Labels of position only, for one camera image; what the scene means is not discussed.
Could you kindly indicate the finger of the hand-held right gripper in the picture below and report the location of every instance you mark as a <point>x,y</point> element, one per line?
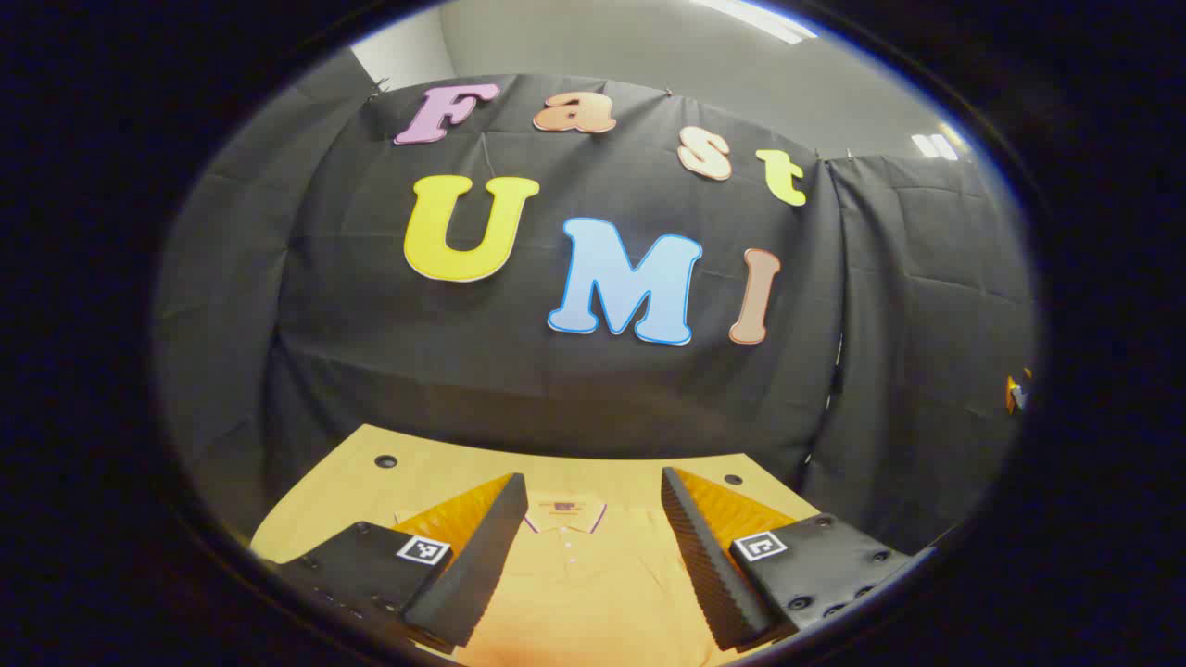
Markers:
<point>1015,391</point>

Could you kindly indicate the orange collared T-shirt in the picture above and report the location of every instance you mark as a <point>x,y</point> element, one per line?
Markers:
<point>593,593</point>

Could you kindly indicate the ceiling light panel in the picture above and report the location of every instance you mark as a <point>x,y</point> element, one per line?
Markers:
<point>755,18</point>
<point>934,146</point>

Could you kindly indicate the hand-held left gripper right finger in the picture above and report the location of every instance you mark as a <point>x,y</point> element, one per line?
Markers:
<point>704,565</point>

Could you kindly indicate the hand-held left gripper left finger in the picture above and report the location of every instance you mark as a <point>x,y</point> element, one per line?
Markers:
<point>482,547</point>

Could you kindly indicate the black backdrop cloth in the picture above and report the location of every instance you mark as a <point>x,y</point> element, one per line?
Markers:
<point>463,380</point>

